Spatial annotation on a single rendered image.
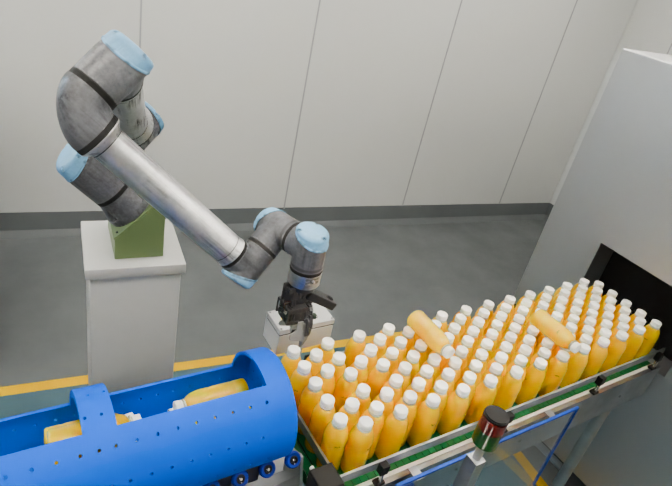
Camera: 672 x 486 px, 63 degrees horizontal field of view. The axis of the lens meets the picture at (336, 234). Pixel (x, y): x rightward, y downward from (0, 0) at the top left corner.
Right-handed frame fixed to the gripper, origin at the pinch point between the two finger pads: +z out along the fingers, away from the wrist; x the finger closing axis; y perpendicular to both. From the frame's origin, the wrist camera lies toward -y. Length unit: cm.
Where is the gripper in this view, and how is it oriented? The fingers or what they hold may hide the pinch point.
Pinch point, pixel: (298, 336)
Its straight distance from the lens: 165.3
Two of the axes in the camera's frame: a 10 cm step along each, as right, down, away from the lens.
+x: 5.0, 5.1, -7.0
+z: -1.9, 8.6, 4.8
